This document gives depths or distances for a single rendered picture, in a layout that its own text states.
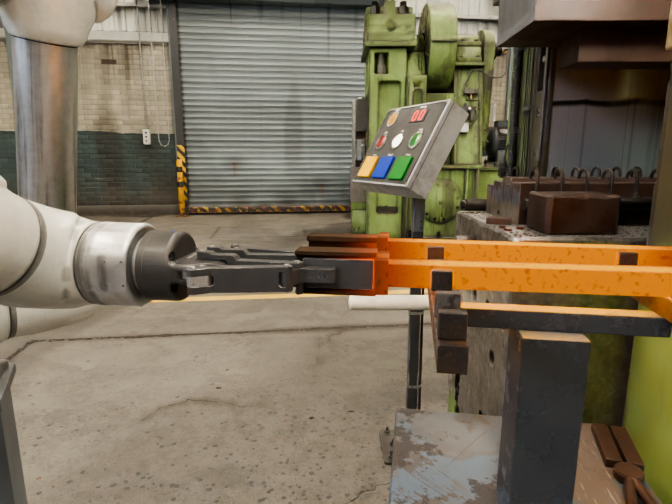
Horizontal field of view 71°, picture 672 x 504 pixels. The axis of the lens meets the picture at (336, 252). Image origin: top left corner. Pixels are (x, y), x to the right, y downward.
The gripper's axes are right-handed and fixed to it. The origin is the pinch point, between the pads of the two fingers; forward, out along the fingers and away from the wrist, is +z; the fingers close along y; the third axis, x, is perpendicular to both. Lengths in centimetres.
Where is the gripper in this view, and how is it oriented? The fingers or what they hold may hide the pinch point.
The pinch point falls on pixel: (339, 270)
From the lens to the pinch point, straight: 47.5
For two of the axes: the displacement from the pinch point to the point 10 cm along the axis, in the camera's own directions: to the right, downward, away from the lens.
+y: -1.3, 2.0, -9.7
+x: 0.0, -9.8, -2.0
